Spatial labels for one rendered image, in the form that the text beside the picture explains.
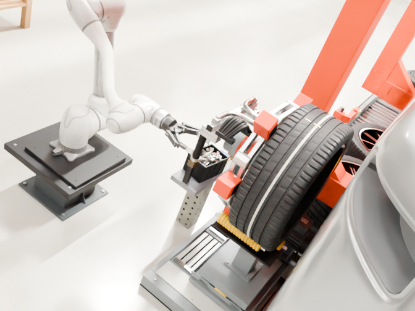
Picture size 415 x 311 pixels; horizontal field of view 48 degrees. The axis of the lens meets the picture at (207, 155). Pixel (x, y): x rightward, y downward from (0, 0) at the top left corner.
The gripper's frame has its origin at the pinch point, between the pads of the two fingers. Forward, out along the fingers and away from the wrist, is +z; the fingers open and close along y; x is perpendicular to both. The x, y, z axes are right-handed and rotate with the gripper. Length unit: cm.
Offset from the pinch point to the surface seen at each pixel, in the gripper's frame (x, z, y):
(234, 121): 20.7, 11.2, -0.2
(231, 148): 1.3, 10.8, -10.6
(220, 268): -60, 34, -5
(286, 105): 28.7, 22.4, -22.6
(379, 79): -17, 25, -257
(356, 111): -34, 28, -210
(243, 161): 13.2, 25.2, 10.0
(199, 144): 1.8, 0.7, 1.7
